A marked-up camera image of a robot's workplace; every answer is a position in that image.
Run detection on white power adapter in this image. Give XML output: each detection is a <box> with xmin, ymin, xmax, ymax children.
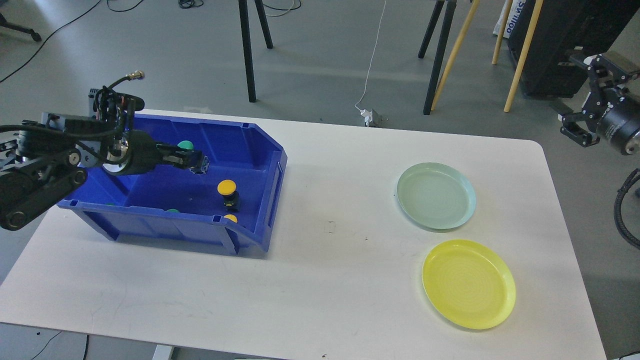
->
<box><xmin>359</xmin><ymin>109</ymin><xmax>384</xmax><ymax>128</ymax></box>

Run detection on yellow plate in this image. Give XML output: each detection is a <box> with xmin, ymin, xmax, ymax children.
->
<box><xmin>421</xmin><ymin>239</ymin><xmax>517</xmax><ymax>331</ymax></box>

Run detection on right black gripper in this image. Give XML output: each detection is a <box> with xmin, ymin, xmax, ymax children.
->
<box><xmin>550</xmin><ymin>50</ymin><xmax>640</xmax><ymax>156</ymax></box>

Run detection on black cabinet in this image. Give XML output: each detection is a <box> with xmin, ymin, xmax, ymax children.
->
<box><xmin>518</xmin><ymin>0</ymin><xmax>640</xmax><ymax>100</ymax></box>

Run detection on blue plastic bin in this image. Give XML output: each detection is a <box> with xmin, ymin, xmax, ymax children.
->
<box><xmin>58</xmin><ymin>114</ymin><xmax>287</xmax><ymax>255</ymax></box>

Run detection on light green plate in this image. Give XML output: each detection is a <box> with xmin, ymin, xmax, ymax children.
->
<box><xmin>395</xmin><ymin>162</ymin><xmax>477</xmax><ymax>232</ymax></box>

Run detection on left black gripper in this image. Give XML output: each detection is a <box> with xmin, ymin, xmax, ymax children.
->
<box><xmin>102</xmin><ymin>131</ymin><xmax>210</xmax><ymax>176</ymax></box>

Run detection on white cable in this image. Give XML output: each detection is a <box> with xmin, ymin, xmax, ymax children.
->
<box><xmin>354</xmin><ymin>0</ymin><xmax>387</xmax><ymax>114</ymax></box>

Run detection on wooden stand legs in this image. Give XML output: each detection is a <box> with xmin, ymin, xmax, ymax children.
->
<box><xmin>491</xmin><ymin>0</ymin><xmax>544</xmax><ymax>113</ymax></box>

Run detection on yellow push button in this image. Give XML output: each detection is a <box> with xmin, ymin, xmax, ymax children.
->
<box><xmin>216</xmin><ymin>178</ymin><xmax>240</xmax><ymax>212</ymax></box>
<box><xmin>223</xmin><ymin>213</ymin><xmax>238</xmax><ymax>224</ymax></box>

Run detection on yellow push button front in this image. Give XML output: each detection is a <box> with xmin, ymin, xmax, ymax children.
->
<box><xmin>223</xmin><ymin>213</ymin><xmax>238</xmax><ymax>224</ymax></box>

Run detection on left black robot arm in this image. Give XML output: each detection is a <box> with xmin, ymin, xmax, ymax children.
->
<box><xmin>0</xmin><ymin>70</ymin><xmax>210</xmax><ymax>231</ymax></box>

